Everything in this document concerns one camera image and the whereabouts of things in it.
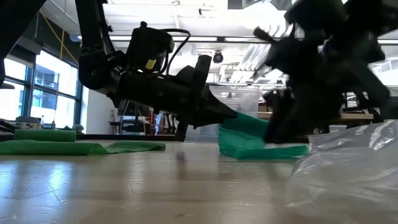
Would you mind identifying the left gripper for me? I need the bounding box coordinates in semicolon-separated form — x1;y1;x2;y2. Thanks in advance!
107;55;239;143

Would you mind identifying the teal elastic bandage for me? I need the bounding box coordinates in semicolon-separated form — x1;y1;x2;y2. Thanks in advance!
217;111;309;161

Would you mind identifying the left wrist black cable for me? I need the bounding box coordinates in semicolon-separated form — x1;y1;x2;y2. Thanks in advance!
160;27;192;75

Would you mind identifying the clear plastic storage box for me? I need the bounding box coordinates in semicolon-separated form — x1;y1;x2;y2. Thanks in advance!
185;83;266;143

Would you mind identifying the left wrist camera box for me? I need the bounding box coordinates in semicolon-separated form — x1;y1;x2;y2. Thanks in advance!
125;21;175;75

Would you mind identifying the clear plastic bag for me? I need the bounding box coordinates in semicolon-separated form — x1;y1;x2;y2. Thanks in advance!
283;119;398;224

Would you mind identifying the wooden background table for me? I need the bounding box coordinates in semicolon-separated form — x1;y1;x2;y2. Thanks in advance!
257;111;374;123

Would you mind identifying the green elastic bandage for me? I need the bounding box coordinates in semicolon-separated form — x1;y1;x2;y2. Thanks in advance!
0;128;167;157

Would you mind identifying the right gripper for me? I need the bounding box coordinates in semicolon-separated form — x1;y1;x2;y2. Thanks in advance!
252;26;346;145

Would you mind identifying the long ceiling light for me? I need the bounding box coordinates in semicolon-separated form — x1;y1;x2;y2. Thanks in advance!
108;35;218;43

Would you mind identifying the black ceiling camera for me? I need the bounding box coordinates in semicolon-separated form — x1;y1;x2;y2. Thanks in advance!
212;50;224;65

